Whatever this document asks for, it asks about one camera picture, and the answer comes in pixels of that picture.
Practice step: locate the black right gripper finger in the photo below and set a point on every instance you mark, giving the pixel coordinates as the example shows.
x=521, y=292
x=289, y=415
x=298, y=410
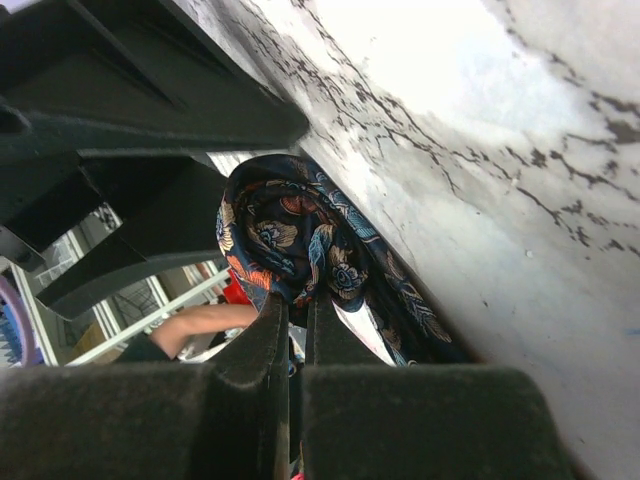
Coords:
x=223, y=419
x=167, y=206
x=142, y=76
x=364, y=419

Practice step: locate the navy floral tie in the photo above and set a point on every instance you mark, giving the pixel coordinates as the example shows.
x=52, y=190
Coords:
x=285, y=228

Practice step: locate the person's bare forearm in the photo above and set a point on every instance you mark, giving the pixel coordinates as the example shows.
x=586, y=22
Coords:
x=174, y=333

